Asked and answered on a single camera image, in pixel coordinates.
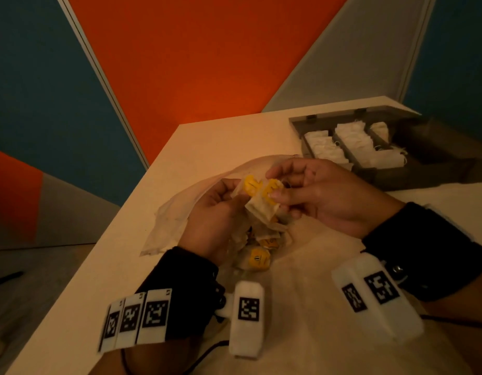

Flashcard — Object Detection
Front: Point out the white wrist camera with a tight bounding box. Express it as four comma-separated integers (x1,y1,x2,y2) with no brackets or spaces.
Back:
331,252,424,344
217,281,265,359

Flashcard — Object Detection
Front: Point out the black wrist strap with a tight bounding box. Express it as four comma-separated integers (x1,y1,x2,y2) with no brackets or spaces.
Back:
362,202,482,302
136,246,226,341

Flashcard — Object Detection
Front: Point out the person's left hand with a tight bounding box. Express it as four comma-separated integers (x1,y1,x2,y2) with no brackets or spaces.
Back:
177,178,251,267

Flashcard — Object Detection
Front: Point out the white marker block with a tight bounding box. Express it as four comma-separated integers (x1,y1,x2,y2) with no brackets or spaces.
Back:
98,289,173,354

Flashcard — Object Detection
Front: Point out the black rod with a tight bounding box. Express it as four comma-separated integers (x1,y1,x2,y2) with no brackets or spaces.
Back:
0,271,25,289

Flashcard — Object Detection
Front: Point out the person's left forearm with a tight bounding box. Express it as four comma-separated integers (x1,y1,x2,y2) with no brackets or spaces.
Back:
88,335,202,375

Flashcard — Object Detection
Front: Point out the person's right hand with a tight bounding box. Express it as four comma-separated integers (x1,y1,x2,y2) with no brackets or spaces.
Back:
265,158,406,240

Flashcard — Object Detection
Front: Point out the clear plastic bag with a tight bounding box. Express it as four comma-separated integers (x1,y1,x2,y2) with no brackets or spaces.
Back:
140,154,304,278

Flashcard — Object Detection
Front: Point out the dark compartment organizer box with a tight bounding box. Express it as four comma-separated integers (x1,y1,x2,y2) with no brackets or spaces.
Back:
288,105,482,192

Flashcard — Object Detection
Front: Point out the pile of paper tea bags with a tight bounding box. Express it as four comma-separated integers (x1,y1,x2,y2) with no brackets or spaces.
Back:
229,218,295,272

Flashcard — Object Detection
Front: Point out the person's right forearm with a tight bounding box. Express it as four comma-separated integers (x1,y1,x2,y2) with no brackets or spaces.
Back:
420,265,482,375

